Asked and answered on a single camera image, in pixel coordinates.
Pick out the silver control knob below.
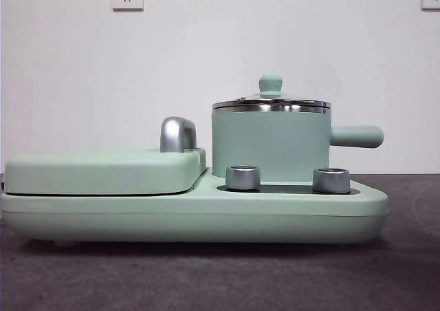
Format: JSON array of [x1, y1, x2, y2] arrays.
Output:
[[311, 167, 351, 193], [225, 165, 262, 191]]

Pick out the mint green griddle cover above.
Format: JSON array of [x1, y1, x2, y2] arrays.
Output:
[[3, 147, 208, 195]]

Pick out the glass pot lid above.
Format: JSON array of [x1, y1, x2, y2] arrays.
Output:
[[210, 74, 332, 109]]

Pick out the mint green breakfast machine base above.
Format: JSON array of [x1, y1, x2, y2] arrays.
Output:
[[0, 166, 390, 248]]

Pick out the mint green pot with handle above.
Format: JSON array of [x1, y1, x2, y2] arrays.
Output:
[[210, 105, 384, 184]]

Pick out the silver cover handle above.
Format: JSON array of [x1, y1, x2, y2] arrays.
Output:
[[159, 116, 198, 153]]

